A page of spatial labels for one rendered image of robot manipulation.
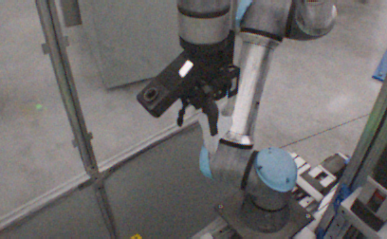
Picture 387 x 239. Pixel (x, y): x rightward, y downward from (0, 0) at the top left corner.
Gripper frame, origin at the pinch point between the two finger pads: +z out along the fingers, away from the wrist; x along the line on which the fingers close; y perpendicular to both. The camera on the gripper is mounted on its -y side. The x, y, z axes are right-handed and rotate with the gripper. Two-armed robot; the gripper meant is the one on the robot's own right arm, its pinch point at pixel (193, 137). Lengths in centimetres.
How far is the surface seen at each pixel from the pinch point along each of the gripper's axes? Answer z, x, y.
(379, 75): 144, 57, 306
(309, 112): 148, 74, 196
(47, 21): -10.2, 45.1, -8.2
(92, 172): 46, 45, -8
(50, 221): 59, 46, -28
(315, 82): 148, 98, 241
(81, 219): 68, 46, -18
